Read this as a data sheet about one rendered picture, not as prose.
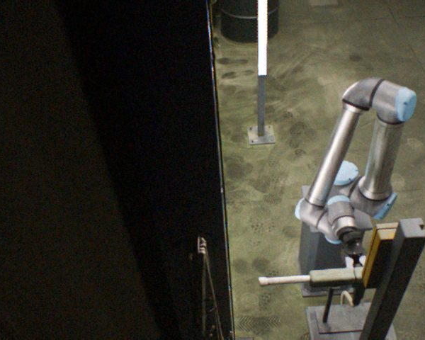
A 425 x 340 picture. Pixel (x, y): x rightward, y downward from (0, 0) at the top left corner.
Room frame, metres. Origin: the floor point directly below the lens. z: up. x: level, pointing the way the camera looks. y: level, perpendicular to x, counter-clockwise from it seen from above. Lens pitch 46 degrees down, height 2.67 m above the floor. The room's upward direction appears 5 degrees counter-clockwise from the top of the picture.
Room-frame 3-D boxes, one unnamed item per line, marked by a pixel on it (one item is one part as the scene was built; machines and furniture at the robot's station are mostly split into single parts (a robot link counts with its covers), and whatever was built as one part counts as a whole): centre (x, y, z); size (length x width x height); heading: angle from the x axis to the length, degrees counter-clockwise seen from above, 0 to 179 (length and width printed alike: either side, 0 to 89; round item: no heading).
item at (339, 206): (1.23, -0.49, 1.07); 0.12 x 0.09 x 0.10; 178
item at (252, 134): (2.87, -0.39, 0.01); 0.20 x 0.20 x 0.01; 88
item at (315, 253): (1.60, -0.61, 0.32); 0.31 x 0.31 x 0.64; 88
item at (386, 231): (0.78, -0.48, 1.42); 0.12 x 0.06 x 0.26; 88
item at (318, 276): (0.91, -0.36, 1.05); 0.49 x 0.05 x 0.23; 88
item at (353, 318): (0.89, -0.48, 0.95); 0.26 x 0.15 x 0.32; 88
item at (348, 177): (1.60, -0.61, 0.83); 0.17 x 0.15 x 0.18; 46
